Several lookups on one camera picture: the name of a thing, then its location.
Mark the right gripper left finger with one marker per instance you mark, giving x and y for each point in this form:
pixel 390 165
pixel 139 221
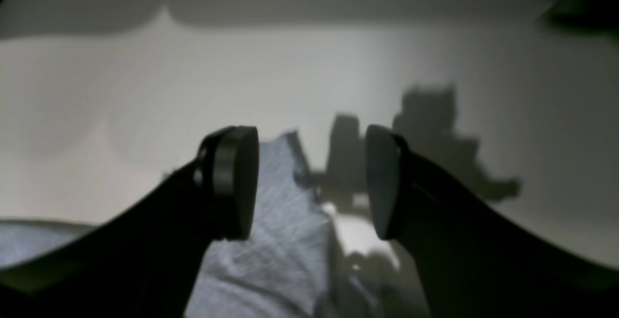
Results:
pixel 144 262

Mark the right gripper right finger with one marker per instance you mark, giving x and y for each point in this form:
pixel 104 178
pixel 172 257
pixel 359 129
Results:
pixel 473 262

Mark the grey T-shirt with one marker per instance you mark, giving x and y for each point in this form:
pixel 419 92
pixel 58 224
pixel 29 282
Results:
pixel 282 270

